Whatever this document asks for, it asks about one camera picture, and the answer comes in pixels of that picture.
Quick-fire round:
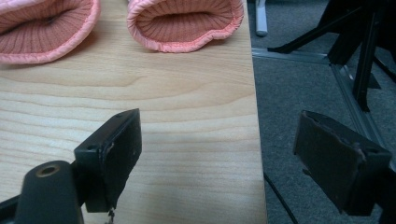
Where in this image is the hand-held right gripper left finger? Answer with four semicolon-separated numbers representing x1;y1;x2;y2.
74;108;143;214

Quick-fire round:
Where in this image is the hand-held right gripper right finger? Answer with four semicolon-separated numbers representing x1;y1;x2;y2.
292;109;393;217

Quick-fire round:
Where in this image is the light grey and pink glove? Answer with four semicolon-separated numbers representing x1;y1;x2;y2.
0;0;102;65

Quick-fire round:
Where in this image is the black tripod stand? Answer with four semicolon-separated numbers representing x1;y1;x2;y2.
267;0;396;112

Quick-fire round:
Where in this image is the white metal stand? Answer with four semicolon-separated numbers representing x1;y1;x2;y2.
255;0;269;37

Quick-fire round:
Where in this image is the black cable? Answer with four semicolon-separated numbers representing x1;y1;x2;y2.
262;172;299;224

